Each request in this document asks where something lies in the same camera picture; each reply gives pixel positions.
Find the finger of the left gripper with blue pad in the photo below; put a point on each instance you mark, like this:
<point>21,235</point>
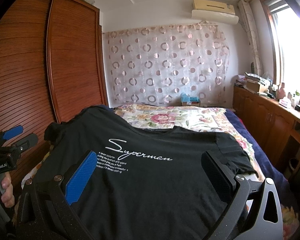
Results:
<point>11,133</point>

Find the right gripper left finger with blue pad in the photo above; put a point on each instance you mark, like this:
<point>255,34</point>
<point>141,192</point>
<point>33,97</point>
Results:
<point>72,184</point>

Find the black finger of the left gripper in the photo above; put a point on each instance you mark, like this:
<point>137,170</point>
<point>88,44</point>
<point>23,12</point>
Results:
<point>24,144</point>

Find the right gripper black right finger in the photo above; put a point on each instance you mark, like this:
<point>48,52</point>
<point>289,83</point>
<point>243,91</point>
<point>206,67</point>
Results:
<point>227,185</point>

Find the black Superman t-shirt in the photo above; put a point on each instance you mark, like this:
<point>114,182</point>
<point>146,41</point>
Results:
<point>147,184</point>

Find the person's left hand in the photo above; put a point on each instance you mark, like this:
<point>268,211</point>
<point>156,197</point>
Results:
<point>7,197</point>

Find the floral bedspread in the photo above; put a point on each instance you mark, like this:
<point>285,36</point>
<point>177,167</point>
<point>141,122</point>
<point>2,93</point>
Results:
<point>201,120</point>

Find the wooden slatted wardrobe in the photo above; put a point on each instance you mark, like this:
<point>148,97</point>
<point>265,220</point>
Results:
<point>51,67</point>

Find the wooden sideboard cabinet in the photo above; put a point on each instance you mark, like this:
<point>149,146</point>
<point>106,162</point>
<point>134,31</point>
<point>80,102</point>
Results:
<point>275,128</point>

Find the blue tissue box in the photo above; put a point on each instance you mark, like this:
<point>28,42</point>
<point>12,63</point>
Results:
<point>187,100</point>

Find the pink figurine on sideboard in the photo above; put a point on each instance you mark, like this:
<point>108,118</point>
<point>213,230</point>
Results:
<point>281,93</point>

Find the pile of papers and boxes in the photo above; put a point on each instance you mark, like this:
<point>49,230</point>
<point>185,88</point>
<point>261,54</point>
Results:
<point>252,82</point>

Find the sheer curtain with circles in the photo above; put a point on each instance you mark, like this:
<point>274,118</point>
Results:
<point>157,65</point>

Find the rolled patterned window curtain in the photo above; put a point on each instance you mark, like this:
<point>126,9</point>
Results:
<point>250,26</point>

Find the window with wooden frame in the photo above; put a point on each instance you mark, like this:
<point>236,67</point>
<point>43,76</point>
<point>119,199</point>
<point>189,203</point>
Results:
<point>284,25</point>

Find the wall air conditioner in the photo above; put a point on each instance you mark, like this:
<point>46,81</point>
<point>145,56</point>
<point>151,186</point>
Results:
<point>213,11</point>

